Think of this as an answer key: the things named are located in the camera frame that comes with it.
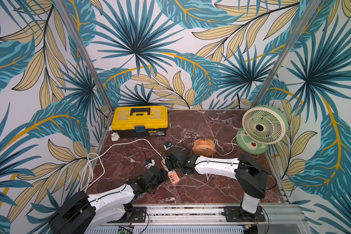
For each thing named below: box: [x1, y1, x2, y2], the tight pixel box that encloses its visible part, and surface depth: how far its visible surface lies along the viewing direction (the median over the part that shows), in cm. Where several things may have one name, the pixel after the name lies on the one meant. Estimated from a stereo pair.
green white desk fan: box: [235, 104, 290, 155], surface depth 83 cm
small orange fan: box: [193, 138, 216, 158], surface depth 87 cm
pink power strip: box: [160, 158, 180, 185], surface depth 85 cm
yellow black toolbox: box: [111, 105, 169, 138], surface depth 94 cm
